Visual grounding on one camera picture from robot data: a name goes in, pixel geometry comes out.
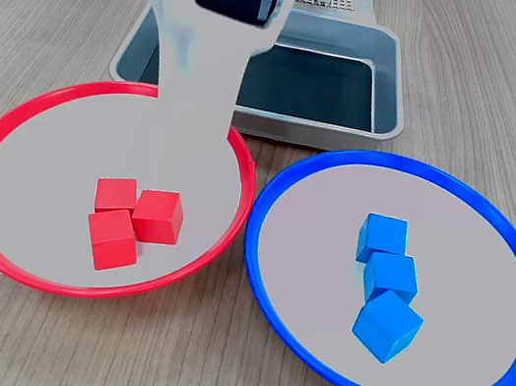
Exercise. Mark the red cube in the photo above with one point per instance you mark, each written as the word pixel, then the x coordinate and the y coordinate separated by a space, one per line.
pixel 158 218
pixel 111 242
pixel 115 193

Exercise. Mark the steel tray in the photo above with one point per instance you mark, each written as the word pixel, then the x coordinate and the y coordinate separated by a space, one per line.
pixel 393 77

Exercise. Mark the white plate red rim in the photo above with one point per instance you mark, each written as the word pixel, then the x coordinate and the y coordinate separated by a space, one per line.
pixel 41 175

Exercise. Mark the black mat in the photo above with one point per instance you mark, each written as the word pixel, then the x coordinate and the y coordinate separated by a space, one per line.
pixel 306 86

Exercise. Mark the white plate blue rim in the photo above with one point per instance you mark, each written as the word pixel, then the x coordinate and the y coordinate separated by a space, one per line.
pixel 301 286

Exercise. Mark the blue cube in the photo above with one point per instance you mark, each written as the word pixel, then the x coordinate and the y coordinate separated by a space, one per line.
pixel 383 235
pixel 386 328
pixel 393 277

